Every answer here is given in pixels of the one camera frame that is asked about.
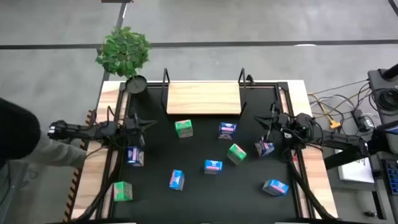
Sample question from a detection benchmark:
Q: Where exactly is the black table mat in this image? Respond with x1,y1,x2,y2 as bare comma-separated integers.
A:
113,86,299,220

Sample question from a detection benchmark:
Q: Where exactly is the backlit black keyboard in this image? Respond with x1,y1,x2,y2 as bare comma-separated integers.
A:
381,158,398,195

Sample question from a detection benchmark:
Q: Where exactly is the person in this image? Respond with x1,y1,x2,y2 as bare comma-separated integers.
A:
0,98,90,224

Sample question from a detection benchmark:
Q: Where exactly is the person's forearm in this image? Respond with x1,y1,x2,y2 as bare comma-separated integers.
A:
29,132,90,170

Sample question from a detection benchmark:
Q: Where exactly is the black cable bundle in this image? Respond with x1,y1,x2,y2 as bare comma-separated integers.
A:
285,148,335,221
74,146,122,222

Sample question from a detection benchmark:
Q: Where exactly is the white board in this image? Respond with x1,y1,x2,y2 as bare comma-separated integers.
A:
334,143,376,184

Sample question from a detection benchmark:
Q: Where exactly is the black power adapter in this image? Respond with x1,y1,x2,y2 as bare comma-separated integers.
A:
351,108,373,133

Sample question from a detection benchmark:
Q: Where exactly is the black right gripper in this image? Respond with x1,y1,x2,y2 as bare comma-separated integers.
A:
252,101,293,141

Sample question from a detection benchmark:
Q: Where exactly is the black plant pot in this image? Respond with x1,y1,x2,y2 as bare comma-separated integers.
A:
125,74,148,95

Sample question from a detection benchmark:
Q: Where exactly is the black support beam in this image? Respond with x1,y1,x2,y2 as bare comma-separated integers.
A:
323,133,398,170

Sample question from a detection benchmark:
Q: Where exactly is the green Apple Jacks cereal box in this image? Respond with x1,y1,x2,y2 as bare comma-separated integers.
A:
113,180,134,202
226,142,248,166
174,119,194,139

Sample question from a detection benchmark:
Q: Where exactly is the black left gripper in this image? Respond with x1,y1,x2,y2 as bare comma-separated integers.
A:
123,108,159,147

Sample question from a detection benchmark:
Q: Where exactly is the green leafy plant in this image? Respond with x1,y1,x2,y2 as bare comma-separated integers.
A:
95,26,153,78

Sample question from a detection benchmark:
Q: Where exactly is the light blue Rice Krispies box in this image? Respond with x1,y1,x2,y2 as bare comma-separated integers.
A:
203,159,224,175
169,169,185,192
261,179,290,197

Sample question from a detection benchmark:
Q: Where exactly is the grey side desk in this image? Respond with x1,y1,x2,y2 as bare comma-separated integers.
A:
367,63,398,125

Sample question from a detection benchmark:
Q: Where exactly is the black metal table frame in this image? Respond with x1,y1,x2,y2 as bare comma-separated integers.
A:
105,81,312,220

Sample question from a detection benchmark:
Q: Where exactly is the coiled black cable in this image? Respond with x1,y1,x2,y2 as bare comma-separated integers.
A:
371,88,398,113

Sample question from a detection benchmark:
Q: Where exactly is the dark blue Frosted Flakes box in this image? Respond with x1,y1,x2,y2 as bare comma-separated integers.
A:
218,121,238,141
126,146,145,167
254,136,275,157

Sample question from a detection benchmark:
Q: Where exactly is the yellow black hazard strip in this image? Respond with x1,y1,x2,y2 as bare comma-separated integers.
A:
63,108,96,222

